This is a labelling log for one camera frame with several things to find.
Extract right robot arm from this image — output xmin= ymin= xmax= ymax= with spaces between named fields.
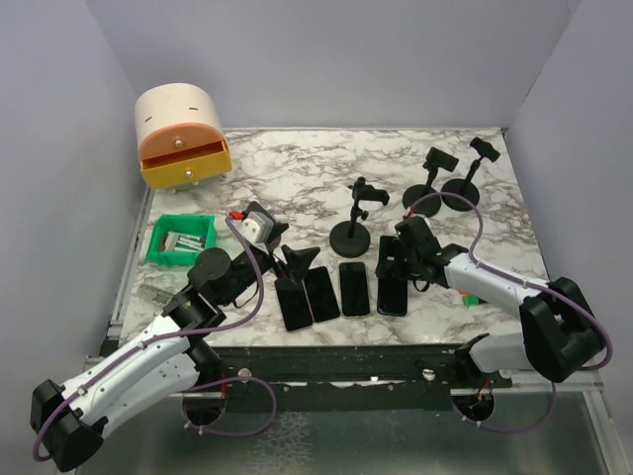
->
xmin=376 ymin=216 xmax=607 ymax=387

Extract yellow lower drawer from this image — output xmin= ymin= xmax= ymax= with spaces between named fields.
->
xmin=140 ymin=142 xmax=232 ymax=190

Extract orange upper drawer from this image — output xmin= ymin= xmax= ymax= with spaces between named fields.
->
xmin=138 ymin=122 xmax=226 ymax=170

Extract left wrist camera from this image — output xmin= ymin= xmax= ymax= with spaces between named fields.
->
xmin=237 ymin=211 xmax=274 ymax=244

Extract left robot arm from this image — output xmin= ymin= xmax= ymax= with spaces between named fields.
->
xmin=30 ymin=221 xmax=287 ymax=472

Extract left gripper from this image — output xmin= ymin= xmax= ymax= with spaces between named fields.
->
xmin=220 ymin=224 xmax=319 ymax=307

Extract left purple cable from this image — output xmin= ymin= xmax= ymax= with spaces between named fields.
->
xmin=31 ymin=211 xmax=277 ymax=462

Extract green plastic bin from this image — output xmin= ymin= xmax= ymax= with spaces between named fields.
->
xmin=145 ymin=215 xmax=217 ymax=267

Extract black front rail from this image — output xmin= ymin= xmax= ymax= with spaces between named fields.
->
xmin=157 ymin=343 xmax=515 ymax=412

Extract beige drawer cabinet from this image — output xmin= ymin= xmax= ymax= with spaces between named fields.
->
xmin=135 ymin=83 xmax=224 ymax=145

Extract brown base phone stand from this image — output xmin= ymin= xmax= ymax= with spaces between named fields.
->
xmin=244 ymin=202 xmax=266 ymax=218

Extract black phone stand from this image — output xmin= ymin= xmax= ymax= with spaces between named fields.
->
xmin=441 ymin=137 xmax=500 ymax=212

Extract grey black phone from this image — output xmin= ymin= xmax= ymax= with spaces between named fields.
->
xmin=304 ymin=266 xmax=340 ymax=323

